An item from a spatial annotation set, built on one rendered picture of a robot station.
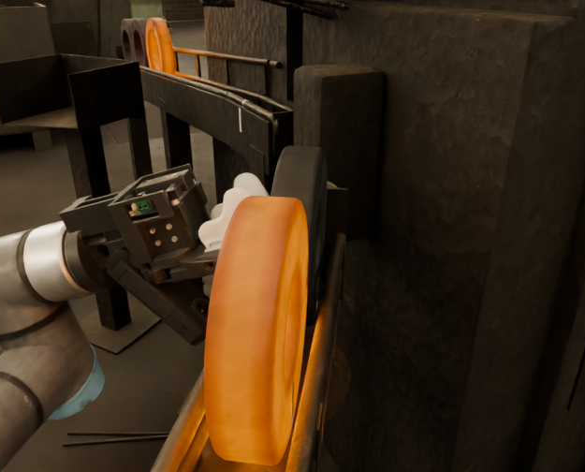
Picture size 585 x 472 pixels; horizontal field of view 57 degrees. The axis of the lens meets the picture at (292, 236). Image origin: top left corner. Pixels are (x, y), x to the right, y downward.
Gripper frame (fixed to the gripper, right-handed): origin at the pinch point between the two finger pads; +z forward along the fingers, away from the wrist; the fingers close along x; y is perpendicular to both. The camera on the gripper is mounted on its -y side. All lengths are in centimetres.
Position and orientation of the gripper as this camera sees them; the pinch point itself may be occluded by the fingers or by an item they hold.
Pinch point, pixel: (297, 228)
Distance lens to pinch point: 46.5
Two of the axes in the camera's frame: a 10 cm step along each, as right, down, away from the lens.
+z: 9.4, -2.1, -2.6
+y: -3.0, -8.7, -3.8
